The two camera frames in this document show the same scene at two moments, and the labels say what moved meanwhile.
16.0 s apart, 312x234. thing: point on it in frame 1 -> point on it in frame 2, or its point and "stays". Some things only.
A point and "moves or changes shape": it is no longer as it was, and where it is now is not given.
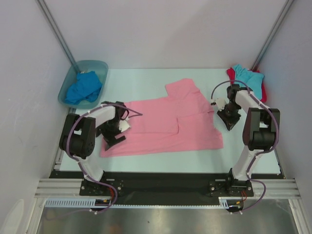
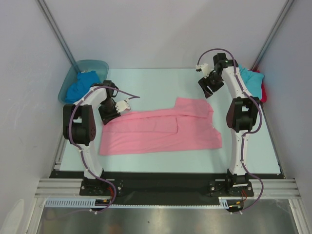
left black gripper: [109, 138] -> [106, 117]
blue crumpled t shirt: [87, 87] stays
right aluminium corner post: [272, 35] stays
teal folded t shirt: [254, 79] stays
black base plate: [165, 188] stays
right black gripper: [229, 116] -> [207, 83]
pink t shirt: [182, 122] moves or changes shape
